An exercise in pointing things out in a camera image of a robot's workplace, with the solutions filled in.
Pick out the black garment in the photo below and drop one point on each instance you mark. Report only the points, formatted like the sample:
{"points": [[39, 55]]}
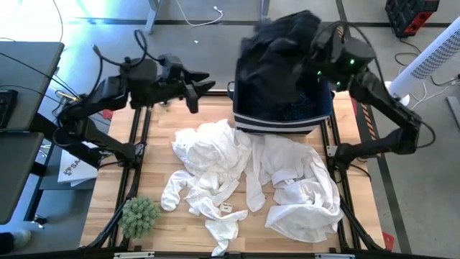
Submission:
{"points": [[276, 61]]}

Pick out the white long-sleeve garment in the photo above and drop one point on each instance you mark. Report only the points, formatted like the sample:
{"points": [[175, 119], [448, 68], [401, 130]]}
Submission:
{"points": [[201, 201]]}

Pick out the black aluminium table frame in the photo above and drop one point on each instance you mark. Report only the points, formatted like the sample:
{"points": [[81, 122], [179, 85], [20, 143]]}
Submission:
{"points": [[136, 122]]}

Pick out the large grey desk top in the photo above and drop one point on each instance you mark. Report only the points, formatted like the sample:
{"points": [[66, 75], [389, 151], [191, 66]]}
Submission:
{"points": [[32, 64]]}

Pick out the grey metal plate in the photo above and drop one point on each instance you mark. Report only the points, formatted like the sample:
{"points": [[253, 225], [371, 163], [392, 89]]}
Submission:
{"points": [[454, 111]]}

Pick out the black red tool case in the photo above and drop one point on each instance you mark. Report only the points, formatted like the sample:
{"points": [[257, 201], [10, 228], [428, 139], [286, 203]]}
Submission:
{"points": [[406, 14]]}

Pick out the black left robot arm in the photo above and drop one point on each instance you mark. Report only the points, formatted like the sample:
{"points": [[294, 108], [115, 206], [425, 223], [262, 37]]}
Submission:
{"points": [[108, 95]]}

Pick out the black desk caster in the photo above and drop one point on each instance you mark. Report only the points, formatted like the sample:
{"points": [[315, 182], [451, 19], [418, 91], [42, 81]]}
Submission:
{"points": [[39, 220]]}

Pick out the green artificial plant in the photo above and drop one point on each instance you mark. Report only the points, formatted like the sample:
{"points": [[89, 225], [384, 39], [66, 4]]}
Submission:
{"points": [[138, 217]]}

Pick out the white collared shirt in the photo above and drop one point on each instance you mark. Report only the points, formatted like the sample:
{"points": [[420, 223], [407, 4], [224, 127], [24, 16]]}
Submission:
{"points": [[305, 201]]}

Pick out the navy white striped fabric bin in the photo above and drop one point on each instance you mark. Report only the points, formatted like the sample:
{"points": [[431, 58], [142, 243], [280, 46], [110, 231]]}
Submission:
{"points": [[273, 126]]}

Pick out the black keyboard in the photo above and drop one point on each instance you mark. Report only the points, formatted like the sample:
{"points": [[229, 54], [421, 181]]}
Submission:
{"points": [[7, 108]]}

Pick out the small grey desk top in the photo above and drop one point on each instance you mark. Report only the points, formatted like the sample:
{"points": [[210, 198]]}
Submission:
{"points": [[14, 172]]}

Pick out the white tower fan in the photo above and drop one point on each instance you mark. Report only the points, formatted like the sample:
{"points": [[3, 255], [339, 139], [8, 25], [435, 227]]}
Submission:
{"points": [[424, 61]]}

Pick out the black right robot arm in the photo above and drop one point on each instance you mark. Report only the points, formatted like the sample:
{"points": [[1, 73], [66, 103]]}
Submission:
{"points": [[384, 104]]}

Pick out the navy dotted garment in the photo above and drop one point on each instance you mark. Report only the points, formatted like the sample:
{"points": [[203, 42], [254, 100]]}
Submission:
{"points": [[300, 106]]}

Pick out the grey table leg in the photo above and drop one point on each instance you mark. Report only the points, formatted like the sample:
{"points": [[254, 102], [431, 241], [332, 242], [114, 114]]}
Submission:
{"points": [[152, 16], [265, 9]]}

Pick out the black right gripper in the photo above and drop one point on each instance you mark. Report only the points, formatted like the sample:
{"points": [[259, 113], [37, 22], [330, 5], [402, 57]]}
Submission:
{"points": [[328, 41]]}

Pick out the person's shoe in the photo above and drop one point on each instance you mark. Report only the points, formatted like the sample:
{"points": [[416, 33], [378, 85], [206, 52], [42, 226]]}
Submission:
{"points": [[21, 237]]}

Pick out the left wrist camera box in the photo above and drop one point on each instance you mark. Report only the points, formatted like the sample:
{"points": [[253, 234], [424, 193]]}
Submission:
{"points": [[170, 64]]}

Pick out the white paper sheet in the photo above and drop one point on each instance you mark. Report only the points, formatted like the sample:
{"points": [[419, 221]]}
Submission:
{"points": [[75, 169]]}

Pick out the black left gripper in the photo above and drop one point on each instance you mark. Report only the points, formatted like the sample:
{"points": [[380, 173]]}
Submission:
{"points": [[170, 89]]}

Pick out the white fluffy towel garment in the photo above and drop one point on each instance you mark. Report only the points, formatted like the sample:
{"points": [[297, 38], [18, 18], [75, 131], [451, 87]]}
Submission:
{"points": [[208, 151]]}

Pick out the red tag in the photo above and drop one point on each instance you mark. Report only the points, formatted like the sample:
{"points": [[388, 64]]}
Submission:
{"points": [[108, 114], [388, 240]]}

